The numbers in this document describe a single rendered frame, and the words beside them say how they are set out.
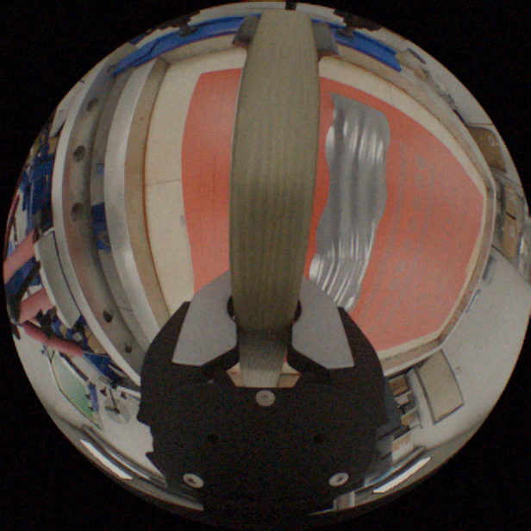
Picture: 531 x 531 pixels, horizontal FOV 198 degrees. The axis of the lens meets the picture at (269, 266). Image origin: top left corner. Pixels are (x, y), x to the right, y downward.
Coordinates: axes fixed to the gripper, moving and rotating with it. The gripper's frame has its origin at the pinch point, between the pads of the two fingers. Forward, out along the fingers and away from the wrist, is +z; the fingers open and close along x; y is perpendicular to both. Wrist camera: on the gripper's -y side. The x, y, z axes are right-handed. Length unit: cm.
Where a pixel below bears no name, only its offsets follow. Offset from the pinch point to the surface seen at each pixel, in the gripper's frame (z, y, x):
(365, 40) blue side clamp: 1.1, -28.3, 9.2
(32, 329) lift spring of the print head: -18, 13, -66
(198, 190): 5.4, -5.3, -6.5
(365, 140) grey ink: 4.6, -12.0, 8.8
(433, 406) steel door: -61, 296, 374
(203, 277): 5.3, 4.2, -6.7
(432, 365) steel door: 44, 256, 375
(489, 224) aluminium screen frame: 3, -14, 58
